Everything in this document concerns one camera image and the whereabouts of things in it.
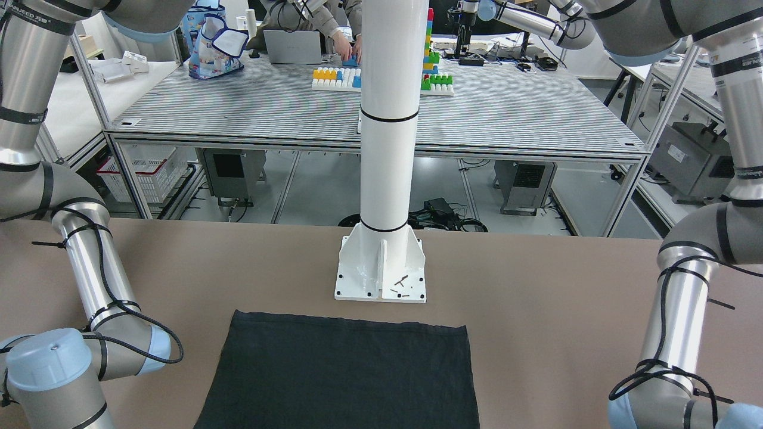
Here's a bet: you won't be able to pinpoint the white mounting pillar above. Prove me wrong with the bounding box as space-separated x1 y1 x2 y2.
334 1 429 303

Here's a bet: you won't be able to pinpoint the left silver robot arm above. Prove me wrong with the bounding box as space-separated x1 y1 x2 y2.
581 1 762 428

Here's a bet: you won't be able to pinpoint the black t-shirt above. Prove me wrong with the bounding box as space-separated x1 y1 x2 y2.
194 310 480 428

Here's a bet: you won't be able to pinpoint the person in grey jacket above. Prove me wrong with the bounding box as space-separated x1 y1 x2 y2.
246 1 363 64

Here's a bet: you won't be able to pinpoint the black power adapter cables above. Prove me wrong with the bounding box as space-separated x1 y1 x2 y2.
339 197 489 233

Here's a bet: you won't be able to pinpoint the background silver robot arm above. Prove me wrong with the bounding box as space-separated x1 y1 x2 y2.
458 1 596 51

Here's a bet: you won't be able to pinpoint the white block baseplate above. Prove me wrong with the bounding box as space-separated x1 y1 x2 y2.
311 66 362 92
420 74 455 96

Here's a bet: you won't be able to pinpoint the white plastic basket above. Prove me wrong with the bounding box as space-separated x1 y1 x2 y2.
96 145 187 204

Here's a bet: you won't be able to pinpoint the aluminium frame striped table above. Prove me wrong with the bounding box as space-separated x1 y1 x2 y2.
103 57 652 237

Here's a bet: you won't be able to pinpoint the silver laptop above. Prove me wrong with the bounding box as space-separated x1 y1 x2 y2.
264 30 322 65

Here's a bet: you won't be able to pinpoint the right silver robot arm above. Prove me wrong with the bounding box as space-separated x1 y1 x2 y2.
1 1 193 428

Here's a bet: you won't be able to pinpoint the blue white plastic bag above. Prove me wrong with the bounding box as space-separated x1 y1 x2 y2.
187 5 250 80

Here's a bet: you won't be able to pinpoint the grey control box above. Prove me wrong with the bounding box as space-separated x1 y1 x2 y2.
196 148 266 207
493 160 557 216

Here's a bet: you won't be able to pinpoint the blue toy block pile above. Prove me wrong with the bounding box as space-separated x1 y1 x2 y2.
342 55 361 68

